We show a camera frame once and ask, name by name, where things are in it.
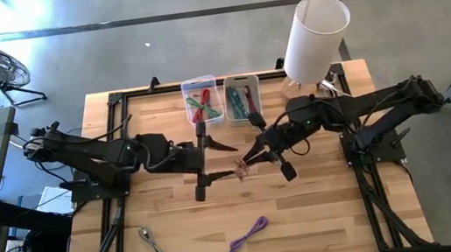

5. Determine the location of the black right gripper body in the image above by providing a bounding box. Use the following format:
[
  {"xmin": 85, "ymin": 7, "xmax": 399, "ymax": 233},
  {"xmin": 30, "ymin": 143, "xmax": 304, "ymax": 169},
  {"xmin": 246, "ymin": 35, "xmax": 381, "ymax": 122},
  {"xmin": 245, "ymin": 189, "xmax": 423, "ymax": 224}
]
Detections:
[{"xmin": 246, "ymin": 105, "xmax": 307, "ymax": 187}]

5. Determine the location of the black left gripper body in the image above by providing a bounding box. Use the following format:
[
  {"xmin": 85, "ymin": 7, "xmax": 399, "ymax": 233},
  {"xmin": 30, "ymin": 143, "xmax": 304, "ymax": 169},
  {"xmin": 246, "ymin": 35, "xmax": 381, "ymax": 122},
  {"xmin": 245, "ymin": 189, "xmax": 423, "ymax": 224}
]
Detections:
[{"xmin": 166, "ymin": 120, "xmax": 219, "ymax": 206}]

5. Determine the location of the green USB cable bundle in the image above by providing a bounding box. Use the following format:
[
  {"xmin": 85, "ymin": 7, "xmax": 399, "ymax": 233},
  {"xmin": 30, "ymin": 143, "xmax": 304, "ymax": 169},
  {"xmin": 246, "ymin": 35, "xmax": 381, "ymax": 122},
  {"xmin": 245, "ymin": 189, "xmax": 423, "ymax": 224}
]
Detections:
[{"xmin": 186, "ymin": 93, "xmax": 222, "ymax": 122}]

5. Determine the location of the light blue braided cable bundle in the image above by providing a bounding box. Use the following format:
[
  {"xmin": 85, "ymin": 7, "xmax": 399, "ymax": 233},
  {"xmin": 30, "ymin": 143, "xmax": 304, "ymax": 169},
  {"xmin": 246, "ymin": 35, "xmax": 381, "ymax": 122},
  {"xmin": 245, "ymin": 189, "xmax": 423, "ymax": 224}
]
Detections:
[{"xmin": 225, "ymin": 87, "xmax": 243, "ymax": 121}]

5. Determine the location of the dark teal cable bundle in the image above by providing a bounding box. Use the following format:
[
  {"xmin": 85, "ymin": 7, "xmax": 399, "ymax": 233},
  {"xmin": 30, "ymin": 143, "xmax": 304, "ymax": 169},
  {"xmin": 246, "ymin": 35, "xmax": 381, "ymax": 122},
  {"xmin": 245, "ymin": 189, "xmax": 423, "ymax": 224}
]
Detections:
[{"xmin": 234, "ymin": 87, "xmax": 250, "ymax": 121}]

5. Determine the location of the red USB cable bundle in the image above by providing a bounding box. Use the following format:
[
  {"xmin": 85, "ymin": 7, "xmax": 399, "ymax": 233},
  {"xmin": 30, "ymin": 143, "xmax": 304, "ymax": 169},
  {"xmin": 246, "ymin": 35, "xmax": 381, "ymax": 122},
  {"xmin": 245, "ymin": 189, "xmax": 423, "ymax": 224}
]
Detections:
[{"xmin": 188, "ymin": 87, "xmax": 215, "ymax": 125}]

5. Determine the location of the maroon braided cable bundle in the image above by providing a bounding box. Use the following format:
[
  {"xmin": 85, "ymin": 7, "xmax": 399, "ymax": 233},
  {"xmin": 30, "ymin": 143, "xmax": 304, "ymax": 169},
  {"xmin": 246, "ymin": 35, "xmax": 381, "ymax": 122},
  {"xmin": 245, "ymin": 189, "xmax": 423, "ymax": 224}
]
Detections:
[{"xmin": 242, "ymin": 85, "xmax": 258, "ymax": 115}]

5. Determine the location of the clear plastic bin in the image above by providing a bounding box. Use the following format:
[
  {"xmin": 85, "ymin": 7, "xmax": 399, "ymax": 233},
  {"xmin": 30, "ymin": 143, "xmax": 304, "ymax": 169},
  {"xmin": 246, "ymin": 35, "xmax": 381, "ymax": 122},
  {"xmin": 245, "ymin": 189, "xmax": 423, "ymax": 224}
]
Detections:
[{"xmin": 179, "ymin": 72, "xmax": 227, "ymax": 130}]

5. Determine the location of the grey plastic bin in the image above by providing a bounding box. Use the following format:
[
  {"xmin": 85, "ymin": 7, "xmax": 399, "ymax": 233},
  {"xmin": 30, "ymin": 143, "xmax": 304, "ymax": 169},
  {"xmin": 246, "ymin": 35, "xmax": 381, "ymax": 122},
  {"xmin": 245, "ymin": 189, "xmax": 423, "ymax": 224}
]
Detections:
[{"xmin": 221, "ymin": 72, "xmax": 265, "ymax": 129}]

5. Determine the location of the white shade table lamp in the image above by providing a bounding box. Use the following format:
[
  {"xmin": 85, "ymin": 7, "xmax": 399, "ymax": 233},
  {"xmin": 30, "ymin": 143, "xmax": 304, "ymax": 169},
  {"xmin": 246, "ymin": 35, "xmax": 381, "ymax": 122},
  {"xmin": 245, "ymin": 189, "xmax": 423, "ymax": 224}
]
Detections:
[{"xmin": 268, "ymin": 0, "xmax": 363, "ymax": 107}]

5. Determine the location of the white paper sheet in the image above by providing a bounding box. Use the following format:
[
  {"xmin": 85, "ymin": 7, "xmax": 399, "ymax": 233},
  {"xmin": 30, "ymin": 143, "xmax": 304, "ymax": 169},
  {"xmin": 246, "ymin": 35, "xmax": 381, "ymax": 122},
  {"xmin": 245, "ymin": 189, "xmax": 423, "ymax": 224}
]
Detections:
[{"xmin": 33, "ymin": 182, "xmax": 76, "ymax": 219}]

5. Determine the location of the black office chair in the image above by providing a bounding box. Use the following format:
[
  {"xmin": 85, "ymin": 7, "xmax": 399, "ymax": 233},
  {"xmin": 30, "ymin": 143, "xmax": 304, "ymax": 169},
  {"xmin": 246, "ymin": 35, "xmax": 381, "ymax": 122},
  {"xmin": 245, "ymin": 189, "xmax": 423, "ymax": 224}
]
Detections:
[{"xmin": 0, "ymin": 190, "xmax": 79, "ymax": 252}]

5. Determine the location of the purple USB cable bundle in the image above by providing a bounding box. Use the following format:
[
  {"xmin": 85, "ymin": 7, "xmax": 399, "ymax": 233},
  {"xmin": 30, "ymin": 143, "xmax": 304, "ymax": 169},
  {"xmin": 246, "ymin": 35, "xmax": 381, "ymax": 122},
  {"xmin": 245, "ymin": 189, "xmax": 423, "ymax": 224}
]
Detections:
[{"xmin": 222, "ymin": 214, "xmax": 273, "ymax": 252}]

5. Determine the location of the white lamp cord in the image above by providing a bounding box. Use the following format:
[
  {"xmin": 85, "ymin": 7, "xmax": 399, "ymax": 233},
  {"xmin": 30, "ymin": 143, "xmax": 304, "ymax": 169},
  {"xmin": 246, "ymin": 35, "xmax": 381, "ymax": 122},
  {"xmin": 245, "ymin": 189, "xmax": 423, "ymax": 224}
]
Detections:
[{"xmin": 316, "ymin": 75, "xmax": 349, "ymax": 101}]

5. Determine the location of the black aluminium table frame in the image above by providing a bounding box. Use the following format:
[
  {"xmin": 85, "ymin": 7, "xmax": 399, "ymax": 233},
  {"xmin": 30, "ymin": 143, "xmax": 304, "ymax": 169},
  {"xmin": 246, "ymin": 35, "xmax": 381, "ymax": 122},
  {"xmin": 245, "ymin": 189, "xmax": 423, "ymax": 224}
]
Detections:
[{"xmin": 40, "ymin": 49, "xmax": 437, "ymax": 252}]

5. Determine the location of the grey USB cable bundle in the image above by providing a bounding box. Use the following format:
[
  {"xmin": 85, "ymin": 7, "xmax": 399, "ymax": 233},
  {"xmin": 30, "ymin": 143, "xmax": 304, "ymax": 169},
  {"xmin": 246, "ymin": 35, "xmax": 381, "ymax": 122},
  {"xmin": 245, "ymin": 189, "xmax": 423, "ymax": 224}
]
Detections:
[{"xmin": 137, "ymin": 222, "xmax": 172, "ymax": 252}]

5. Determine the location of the black cable sleeve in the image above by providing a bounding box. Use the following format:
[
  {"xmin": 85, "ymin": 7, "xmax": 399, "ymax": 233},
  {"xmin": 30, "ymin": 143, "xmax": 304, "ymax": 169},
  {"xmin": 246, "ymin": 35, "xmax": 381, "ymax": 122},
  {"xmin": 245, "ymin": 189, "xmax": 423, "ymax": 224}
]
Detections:
[
  {"xmin": 62, "ymin": 197, "xmax": 133, "ymax": 252},
  {"xmin": 354, "ymin": 157, "xmax": 433, "ymax": 252}
]

